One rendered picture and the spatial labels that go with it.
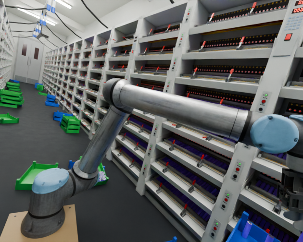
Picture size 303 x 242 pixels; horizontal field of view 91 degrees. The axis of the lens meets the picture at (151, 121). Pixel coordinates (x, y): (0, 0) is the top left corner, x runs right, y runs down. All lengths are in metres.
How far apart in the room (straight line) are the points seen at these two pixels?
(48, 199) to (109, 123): 0.46
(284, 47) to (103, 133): 1.01
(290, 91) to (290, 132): 0.56
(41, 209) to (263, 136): 0.94
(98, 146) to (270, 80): 0.96
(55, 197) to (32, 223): 0.15
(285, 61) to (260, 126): 0.64
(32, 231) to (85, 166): 0.35
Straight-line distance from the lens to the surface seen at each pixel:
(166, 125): 1.27
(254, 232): 0.83
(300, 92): 0.98
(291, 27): 1.10
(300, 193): 0.66
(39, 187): 0.91
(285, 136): 0.44
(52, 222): 1.01
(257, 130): 0.42
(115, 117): 0.76
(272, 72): 1.02
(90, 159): 0.90
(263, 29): 1.37
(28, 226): 1.03
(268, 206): 1.04
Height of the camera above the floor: 0.90
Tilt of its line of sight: 8 degrees down
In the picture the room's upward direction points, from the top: 15 degrees clockwise
